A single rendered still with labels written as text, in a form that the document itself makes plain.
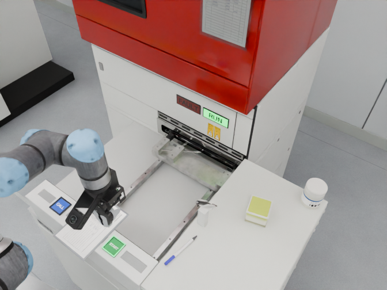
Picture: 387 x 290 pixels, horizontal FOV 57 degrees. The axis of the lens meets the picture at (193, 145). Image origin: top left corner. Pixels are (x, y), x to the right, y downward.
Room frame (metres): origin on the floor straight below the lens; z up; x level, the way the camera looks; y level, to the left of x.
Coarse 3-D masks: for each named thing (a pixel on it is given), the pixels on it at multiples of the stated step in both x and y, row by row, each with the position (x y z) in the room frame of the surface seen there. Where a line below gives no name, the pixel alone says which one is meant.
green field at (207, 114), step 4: (204, 112) 1.03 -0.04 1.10; (208, 112) 1.02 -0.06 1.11; (212, 112) 1.01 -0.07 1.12; (204, 116) 1.03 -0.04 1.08; (208, 116) 1.02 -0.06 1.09; (212, 116) 1.01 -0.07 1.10; (216, 116) 1.00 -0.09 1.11; (220, 116) 0.99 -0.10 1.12; (216, 120) 1.00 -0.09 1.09; (220, 120) 0.99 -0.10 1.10; (224, 120) 0.98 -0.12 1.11; (224, 124) 0.98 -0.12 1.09
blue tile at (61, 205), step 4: (60, 200) 0.71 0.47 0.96; (56, 204) 0.69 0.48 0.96; (60, 204) 0.69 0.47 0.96; (64, 204) 0.69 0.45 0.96; (68, 204) 0.69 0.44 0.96; (52, 208) 0.68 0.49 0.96; (56, 208) 0.68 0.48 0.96; (60, 208) 0.68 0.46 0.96; (64, 208) 0.68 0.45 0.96; (60, 212) 0.66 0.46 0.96
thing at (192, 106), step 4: (180, 100) 1.10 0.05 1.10; (184, 100) 1.09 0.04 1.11; (180, 104) 1.10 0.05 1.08; (184, 104) 1.09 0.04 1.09; (188, 104) 1.08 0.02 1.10; (192, 104) 1.06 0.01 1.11; (188, 108) 1.08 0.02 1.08; (192, 108) 1.06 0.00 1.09; (196, 108) 1.05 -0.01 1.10; (196, 112) 1.05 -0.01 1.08
